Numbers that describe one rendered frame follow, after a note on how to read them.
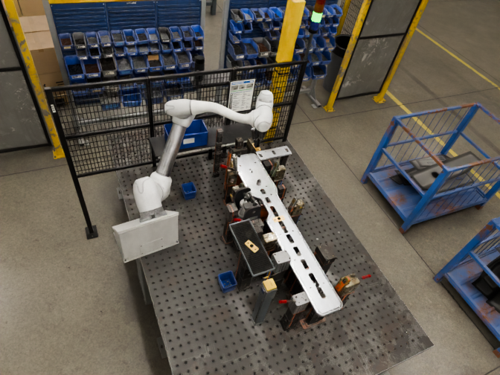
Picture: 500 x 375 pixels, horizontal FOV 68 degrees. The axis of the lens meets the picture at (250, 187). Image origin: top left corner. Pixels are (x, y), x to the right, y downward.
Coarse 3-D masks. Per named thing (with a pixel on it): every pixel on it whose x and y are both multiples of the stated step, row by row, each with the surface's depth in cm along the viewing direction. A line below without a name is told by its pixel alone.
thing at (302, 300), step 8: (296, 296) 214; (304, 296) 214; (288, 304) 221; (296, 304) 210; (304, 304) 214; (288, 312) 226; (296, 312) 218; (280, 320) 239; (288, 320) 228; (296, 320) 231; (288, 328) 236
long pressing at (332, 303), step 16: (240, 160) 291; (256, 160) 294; (240, 176) 279; (256, 176) 282; (256, 192) 271; (272, 192) 273; (272, 224) 254; (288, 224) 255; (288, 240) 246; (304, 240) 248; (304, 256) 240; (304, 272) 232; (320, 272) 233; (304, 288) 224; (320, 304) 219; (336, 304) 220
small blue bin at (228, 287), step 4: (224, 272) 248; (228, 272) 250; (232, 272) 249; (220, 276) 249; (224, 276) 251; (228, 276) 253; (232, 276) 249; (220, 280) 244; (224, 280) 253; (228, 280) 254; (232, 280) 250; (220, 284) 247; (224, 284) 251; (228, 284) 252; (232, 284) 252; (236, 284) 243; (224, 288) 240; (228, 288) 244; (232, 288) 246; (224, 292) 247
